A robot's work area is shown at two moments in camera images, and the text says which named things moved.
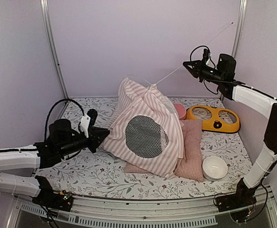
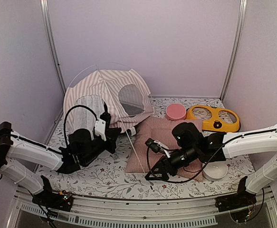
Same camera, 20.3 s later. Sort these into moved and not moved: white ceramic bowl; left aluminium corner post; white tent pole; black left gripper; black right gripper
Moved: black left gripper; white tent pole; black right gripper
Not moved: white ceramic bowl; left aluminium corner post
